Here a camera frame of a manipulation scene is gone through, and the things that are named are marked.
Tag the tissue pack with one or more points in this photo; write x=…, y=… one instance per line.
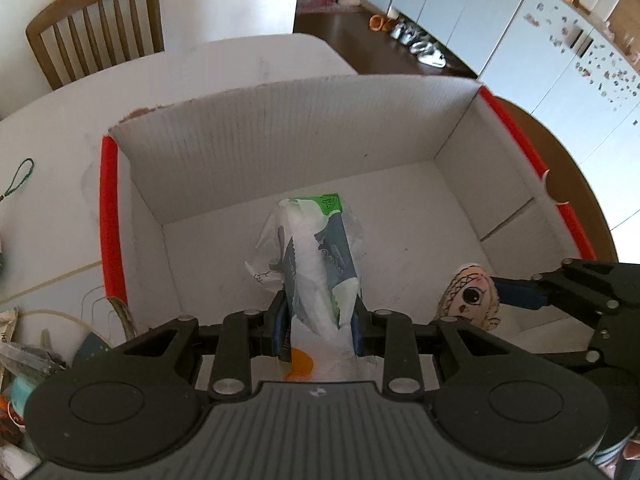
x=305, y=248

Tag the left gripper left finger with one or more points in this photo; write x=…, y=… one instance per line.
x=273, y=329

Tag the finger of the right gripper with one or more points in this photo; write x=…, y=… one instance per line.
x=523, y=294

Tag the cartoon face plush toy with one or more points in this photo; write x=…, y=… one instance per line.
x=472, y=295

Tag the green sachet with tassel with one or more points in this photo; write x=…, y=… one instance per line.
x=21, y=175

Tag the wooden chair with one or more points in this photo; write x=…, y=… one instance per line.
x=72, y=39

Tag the white kitchen cabinets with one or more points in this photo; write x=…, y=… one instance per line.
x=549, y=59

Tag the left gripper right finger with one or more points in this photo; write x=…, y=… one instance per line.
x=366, y=334

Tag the red white cardboard box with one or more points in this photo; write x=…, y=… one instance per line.
x=428, y=174

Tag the orange slippers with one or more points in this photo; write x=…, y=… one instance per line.
x=380, y=23

